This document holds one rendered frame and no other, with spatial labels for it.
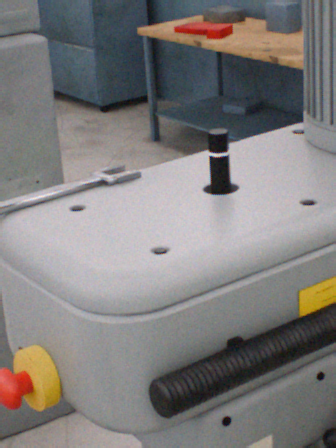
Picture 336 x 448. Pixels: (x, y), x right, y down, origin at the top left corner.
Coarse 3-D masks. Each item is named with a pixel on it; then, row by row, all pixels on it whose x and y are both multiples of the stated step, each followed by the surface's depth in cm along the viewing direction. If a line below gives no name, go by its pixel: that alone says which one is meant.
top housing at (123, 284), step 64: (128, 192) 99; (192, 192) 98; (256, 192) 96; (320, 192) 95; (0, 256) 94; (64, 256) 85; (128, 256) 84; (192, 256) 83; (256, 256) 86; (320, 256) 90; (64, 320) 85; (128, 320) 81; (192, 320) 83; (256, 320) 88; (64, 384) 89; (128, 384) 83; (256, 384) 90
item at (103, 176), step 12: (108, 168) 104; (120, 168) 105; (84, 180) 101; (96, 180) 101; (108, 180) 101; (120, 180) 102; (36, 192) 99; (48, 192) 99; (60, 192) 99; (72, 192) 100; (0, 204) 96; (12, 204) 96; (24, 204) 97
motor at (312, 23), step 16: (304, 0) 105; (320, 0) 101; (304, 16) 106; (320, 16) 102; (304, 32) 107; (320, 32) 102; (304, 48) 107; (320, 48) 103; (304, 64) 109; (320, 64) 104; (304, 80) 109; (320, 80) 104; (304, 96) 110; (320, 96) 105; (304, 112) 112; (320, 112) 106; (304, 128) 111; (320, 128) 106; (320, 144) 107
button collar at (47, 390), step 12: (36, 348) 90; (24, 360) 90; (36, 360) 89; (48, 360) 89; (36, 372) 89; (48, 372) 89; (36, 384) 89; (48, 384) 89; (60, 384) 90; (24, 396) 93; (36, 396) 90; (48, 396) 89; (60, 396) 90; (36, 408) 91
